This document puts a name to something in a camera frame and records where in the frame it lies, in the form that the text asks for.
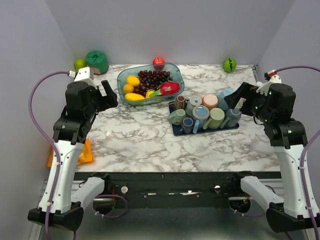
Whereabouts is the light green mug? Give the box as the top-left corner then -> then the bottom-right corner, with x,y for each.
202,107 -> 225,130

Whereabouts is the clear blue fruit container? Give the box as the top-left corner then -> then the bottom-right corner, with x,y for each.
117,63 -> 185,106

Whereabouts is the yellow mango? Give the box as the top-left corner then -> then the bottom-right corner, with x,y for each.
124,92 -> 145,102

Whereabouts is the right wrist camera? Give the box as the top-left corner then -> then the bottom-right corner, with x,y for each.
256,70 -> 282,96

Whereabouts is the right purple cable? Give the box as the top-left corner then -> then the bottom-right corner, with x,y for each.
274,65 -> 320,228

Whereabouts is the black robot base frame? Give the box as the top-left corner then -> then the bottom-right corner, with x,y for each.
72,170 -> 283,210

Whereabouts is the small yellow fruit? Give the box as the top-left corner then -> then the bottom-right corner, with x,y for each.
145,89 -> 155,99

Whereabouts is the butterfly blue mug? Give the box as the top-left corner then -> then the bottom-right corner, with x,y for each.
192,105 -> 210,134

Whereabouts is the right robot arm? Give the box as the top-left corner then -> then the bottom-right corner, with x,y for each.
224,82 -> 320,233

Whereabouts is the red dragon fruit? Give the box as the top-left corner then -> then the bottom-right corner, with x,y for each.
149,81 -> 180,98

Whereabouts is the purple cable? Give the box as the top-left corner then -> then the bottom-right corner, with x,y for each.
28,70 -> 77,240
274,65 -> 320,228

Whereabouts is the green wrapped jar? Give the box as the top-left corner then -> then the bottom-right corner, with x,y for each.
85,50 -> 109,75

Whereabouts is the grey white mug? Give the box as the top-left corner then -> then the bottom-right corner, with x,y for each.
185,95 -> 202,116

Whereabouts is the yellow lemon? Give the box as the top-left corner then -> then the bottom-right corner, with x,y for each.
126,75 -> 140,88

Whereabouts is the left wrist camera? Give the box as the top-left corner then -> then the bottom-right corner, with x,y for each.
74,66 -> 94,82

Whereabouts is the small navy mug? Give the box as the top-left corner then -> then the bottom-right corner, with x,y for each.
181,117 -> 194,134

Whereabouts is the green striped ball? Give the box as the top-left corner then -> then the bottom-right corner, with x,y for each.
223,57 -> 237,73

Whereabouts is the brown striped mug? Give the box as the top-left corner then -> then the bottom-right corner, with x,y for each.
173,95 -> 186,110

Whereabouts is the red apple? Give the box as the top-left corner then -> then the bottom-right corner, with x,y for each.
152,57 -> 165,71

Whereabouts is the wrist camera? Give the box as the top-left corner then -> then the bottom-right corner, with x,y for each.
256,70 -> 282,96
74,66 -> 94,82

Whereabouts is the dark grey blue mug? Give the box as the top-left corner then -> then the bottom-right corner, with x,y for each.
219,108 -> 242,129

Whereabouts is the orange snack bag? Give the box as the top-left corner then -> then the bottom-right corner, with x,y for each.
47,138 -> 95,168

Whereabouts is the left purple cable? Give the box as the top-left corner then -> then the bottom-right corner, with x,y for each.
28,70 -> 77,240

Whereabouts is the light blue faceted mug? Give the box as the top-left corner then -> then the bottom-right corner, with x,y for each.
216,88 -> 233,111

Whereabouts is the pink mug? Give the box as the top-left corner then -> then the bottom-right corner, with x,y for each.
201,93 -> 219,110

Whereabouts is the sage green mug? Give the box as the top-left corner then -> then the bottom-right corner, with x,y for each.
167,109 -> 186,126

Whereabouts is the dark blue tray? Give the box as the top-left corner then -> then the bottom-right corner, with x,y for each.
168,101 -> 240,137

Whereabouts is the green pear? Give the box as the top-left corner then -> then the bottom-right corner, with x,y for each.
74,58 -> 87,73

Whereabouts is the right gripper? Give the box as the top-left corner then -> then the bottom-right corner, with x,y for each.
224,80 -> 274,123

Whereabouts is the purple grape bunch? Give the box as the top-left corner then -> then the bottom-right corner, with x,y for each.
133,70 -> 173,97

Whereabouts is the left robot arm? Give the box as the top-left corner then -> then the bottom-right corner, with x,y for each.
27,80 -> 118,232

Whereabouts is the orange fruit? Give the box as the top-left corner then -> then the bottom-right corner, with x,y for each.
123,84 -> 135,95

